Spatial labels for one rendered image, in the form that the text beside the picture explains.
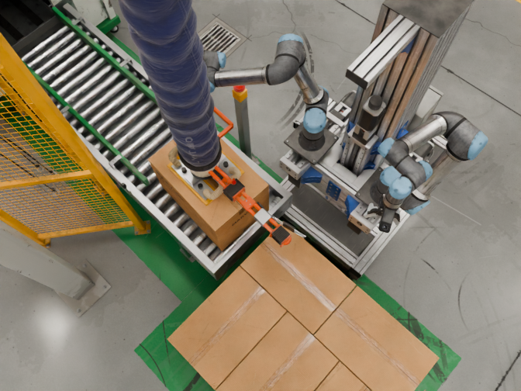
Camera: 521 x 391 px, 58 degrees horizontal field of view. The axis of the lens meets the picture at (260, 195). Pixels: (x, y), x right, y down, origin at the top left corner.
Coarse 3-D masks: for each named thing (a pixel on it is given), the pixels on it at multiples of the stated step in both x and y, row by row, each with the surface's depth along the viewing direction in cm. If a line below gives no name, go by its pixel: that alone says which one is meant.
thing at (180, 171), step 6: (174, 168) 267; (180, 168) 267; (186, 168) 267; (174, 174) 267; (180, 174) 266; (186, 180) 264; (204, 180) 264; (192, 186) 263; (198, 186) 260; (204, 186) 262; (210, 186) 263; (198, 192) 261; (198, 198) 261; (204, 198) 260
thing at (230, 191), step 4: (236, 180) 249; (228, 184) 248; (232, 184) 249; (236, 184) 249; (240, 184) 249; (224, 188) 248; (228, 188) 248; (232, 188) 248; (236, 188) 248; (240, 188) 248; (244, 188) 247; (224, 192) 250; (228, 192) 247; (232, 192) 247; (236, 192) 247; (240, 192) 247; (228, 196) 249; (232, 196) 247; (236, 196) 247; (232, 200) 249
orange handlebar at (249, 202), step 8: (216, 112) 267; (224, 120) 266; (232, 128) 264; (216, 168) 254; (216, 176) 252; (224, 176) 252; (224, 184) 250; (240, 200) 246; (248, 200) 246; (248, 208) 244; (256, 208) 245; (264, 224) 241; (288, 240) 238
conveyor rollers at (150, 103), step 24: (48, 48) 354; (72, 48) 355; (48, 72) 346; (72, 72) 347; (72, 96) 338; (120, 96) 336; (144, 96) 338; (72, 120) 330; (96, 120) 331; (144, 120) 329; (96, 144) 322; (120, 144) 323; (120, 168) 315; (144, 168) 315; (168, 216) 302
